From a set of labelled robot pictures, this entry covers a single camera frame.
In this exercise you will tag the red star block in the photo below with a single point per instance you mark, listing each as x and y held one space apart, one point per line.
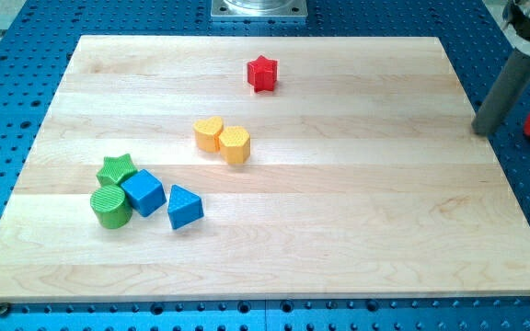
262 74

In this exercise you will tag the green star block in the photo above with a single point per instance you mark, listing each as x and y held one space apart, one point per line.
116 170

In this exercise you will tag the yellow hexagon block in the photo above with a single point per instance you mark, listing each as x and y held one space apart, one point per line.
235 145

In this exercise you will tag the yellow heart block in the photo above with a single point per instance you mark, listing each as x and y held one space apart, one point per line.
207 133

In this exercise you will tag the blue triangle block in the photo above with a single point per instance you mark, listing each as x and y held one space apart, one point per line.
184 207

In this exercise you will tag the wooden board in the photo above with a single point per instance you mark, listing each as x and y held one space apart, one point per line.
364 177

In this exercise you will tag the blue cube block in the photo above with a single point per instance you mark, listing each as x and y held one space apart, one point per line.
145 192

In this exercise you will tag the green cylinder block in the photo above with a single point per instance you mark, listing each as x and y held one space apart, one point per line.
111 206

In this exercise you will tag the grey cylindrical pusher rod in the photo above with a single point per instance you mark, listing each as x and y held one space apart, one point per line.
504 94

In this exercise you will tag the board stop screw left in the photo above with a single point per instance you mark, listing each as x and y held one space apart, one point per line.
5 309

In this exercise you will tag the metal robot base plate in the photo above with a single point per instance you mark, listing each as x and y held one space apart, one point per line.
247 9

